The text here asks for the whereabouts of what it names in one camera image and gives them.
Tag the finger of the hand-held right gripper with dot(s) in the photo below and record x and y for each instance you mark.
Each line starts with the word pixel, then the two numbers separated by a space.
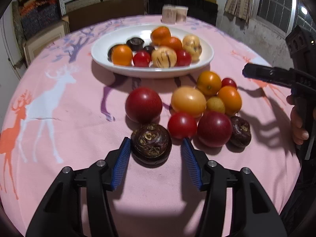
pixel 266 73

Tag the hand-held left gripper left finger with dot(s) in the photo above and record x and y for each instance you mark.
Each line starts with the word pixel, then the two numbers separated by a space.
pixel 121 160

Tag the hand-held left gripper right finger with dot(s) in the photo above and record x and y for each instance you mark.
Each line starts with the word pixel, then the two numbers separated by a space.
pixel 191 163

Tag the pale yellow pepino melon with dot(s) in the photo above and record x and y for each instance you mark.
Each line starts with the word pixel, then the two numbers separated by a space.
pixel 192 45

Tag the small red tomato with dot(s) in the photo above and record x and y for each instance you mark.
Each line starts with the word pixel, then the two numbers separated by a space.
pixel 229 82
pixel 184 57

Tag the white oval plate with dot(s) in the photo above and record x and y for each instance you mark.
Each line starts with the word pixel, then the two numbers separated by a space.
pixel 108 61

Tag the striped yellow pepino melon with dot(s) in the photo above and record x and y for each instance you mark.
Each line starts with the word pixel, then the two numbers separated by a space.
pixel 164 56

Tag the yellow-orange citrus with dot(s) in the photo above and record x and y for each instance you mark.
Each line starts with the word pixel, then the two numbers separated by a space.
pixel 121 54

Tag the person's right hand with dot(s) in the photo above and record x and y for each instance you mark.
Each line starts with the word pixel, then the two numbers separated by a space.
pixel 297 128

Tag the large red tomato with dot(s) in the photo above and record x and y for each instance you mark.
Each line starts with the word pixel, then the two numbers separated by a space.
pixel 143 105
pixel 214 128

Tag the pink deer print tablecloth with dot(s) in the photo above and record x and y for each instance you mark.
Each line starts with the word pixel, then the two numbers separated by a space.
pixel 74 140

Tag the small yellow loquat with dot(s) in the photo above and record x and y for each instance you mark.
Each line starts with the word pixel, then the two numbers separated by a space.
pixel 215 104

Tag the barred window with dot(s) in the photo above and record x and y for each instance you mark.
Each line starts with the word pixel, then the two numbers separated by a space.
pixel 276 2

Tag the golden passion fruit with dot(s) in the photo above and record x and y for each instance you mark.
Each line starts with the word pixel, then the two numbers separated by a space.
pixel 188 101

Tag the hanging cardboard strips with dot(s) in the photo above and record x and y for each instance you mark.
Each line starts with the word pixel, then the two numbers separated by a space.
pixel 239 0

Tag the black board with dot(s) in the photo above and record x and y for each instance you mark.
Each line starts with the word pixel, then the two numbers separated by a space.
pixel 200 7

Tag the paper cup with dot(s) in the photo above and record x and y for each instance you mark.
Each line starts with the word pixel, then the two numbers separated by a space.
pixel 181 14

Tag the person's dark clothing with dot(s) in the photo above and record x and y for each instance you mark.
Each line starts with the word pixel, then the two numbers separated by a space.
pixel 301 197

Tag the beige framed panel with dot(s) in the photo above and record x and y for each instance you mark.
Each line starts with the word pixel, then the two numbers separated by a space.
pixel 44 42

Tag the dark brown board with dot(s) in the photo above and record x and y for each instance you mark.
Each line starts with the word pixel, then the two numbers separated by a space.
pixel 106 12

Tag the stack of dark patterned boxes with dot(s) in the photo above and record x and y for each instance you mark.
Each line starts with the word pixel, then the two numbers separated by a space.
pixel 39 19

